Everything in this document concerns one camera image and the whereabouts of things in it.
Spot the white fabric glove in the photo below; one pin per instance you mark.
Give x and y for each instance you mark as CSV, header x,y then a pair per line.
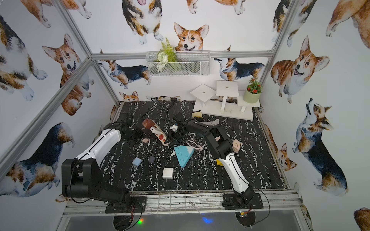
x,y
211,123

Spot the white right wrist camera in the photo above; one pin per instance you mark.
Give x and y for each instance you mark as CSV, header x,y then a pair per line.
x,y
174,128

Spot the yellow black sponge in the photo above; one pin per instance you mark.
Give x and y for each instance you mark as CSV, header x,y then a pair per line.
x,y
197,114

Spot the light blue plug adapter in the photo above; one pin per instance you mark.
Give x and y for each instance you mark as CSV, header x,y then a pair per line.
x,y
137,161

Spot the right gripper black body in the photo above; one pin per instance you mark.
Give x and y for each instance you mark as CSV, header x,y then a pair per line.
x,y
176,136

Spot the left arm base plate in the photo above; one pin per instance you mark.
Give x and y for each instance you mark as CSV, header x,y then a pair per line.
x,y
136,204

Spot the green pot red flowers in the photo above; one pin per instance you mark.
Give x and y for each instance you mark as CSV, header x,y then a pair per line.
x,y
253,91

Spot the dark red cube plug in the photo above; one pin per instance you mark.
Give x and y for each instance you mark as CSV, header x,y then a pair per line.
x,y
148,123

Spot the teal triangular power strip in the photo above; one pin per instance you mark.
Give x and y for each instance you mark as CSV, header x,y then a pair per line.
x,y
183,154

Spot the yellow cube socket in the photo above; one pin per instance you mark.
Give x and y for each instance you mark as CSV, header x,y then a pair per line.
x,y
219,162

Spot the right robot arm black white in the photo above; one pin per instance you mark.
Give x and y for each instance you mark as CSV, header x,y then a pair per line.
x,y
220,146

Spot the beige cube socket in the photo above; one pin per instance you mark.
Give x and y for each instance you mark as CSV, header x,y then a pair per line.
x,y
236,146

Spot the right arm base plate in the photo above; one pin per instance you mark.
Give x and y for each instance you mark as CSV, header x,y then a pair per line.
x,y
235,202

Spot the white wooden display stand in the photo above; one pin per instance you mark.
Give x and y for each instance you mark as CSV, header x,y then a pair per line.
x,y
225,101

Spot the green fern white flower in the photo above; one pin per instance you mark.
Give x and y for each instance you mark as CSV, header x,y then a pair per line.
x,y
166,55

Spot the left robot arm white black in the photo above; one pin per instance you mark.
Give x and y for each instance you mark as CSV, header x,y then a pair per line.
x,y
82,176

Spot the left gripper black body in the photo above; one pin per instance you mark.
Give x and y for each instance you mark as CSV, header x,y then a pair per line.
x,y
138,134

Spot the white square plug adapter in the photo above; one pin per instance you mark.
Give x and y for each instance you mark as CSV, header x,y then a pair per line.
x,y
168,173

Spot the white wire wall basket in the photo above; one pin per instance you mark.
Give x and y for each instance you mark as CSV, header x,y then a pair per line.
x,y
189,64

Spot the beige power strip with plugs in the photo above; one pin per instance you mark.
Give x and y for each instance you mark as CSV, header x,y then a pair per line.
x,y
159,134

